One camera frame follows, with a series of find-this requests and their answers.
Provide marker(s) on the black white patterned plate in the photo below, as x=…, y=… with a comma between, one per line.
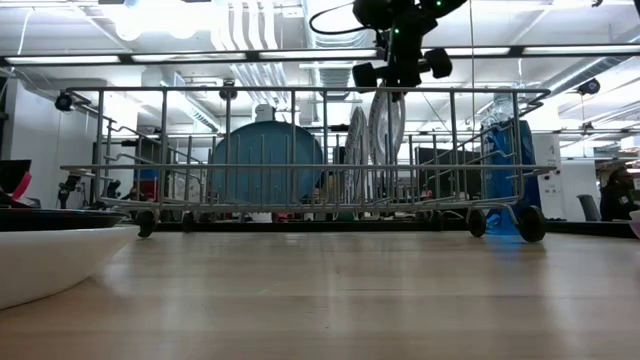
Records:
x=380, y=125

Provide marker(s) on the black white floral plate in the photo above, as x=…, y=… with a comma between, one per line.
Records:
x=356, y=145

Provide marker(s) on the large blue plate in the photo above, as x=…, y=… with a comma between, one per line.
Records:
x=277, y=145

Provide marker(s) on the light green plate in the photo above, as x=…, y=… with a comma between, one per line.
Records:
x=636, y=222

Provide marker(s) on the dark speckled plate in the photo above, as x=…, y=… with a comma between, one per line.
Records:
x=55, y=220

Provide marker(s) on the white deep plate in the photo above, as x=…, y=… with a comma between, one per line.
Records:
x=45, y=265

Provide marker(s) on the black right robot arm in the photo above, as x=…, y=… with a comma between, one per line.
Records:
x=380, y=10

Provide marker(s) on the black monitor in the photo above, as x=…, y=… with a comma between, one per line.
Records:
x=440, y=170

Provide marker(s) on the blue dish soap bottle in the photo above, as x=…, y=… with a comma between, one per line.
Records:
x=500, y=150

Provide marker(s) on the white cabinet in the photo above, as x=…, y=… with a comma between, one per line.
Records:
x=575, y=190

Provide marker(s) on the person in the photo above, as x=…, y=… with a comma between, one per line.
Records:
x=617, y=200

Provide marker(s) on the black tripod device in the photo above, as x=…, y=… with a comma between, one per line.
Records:
x=67, y=185

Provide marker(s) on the black screen with pink edge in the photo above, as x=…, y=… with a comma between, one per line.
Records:
x=12, y=175

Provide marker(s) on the black table frame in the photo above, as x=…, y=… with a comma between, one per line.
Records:
x=350, y=226

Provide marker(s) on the black ceiling camera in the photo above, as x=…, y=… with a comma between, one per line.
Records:
x=590, y=86
x=64, y=102
x=228, y=93

